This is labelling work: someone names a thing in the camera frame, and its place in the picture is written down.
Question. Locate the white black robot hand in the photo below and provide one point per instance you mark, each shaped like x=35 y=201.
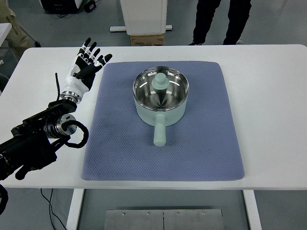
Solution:
x=82 y=72

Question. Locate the green pot with glass lid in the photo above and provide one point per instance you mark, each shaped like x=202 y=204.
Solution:
x=160 y=95

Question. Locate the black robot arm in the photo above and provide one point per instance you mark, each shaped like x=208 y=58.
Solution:
x=30 y=148

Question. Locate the black device on floor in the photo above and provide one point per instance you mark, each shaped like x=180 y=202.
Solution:
x=67 y=6

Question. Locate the person in beige trousers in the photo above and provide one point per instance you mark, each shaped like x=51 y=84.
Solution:
x=16 y=37

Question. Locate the white machine base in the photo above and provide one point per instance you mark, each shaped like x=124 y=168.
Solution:
x=143 y=17

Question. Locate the cardboard box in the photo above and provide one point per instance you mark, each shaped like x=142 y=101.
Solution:
x=147 y=40

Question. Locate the white side table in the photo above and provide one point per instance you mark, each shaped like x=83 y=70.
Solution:
x=4 y=30

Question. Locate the white table leg left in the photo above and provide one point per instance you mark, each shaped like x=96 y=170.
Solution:
x=75 y=209

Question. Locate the white table leg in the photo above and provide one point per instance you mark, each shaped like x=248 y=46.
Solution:
x=75 y=209
x=252 y=210

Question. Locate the blue textured mat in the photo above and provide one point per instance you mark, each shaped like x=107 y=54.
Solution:
x=201 y=146

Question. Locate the person in black trousers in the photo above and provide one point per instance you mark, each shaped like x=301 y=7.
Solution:
x=234 y=15

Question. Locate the metal floor plate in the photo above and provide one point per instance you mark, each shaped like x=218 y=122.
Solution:
x=168 y=219

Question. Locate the white table leg right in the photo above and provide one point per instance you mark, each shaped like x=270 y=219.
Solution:
x=252 y=210

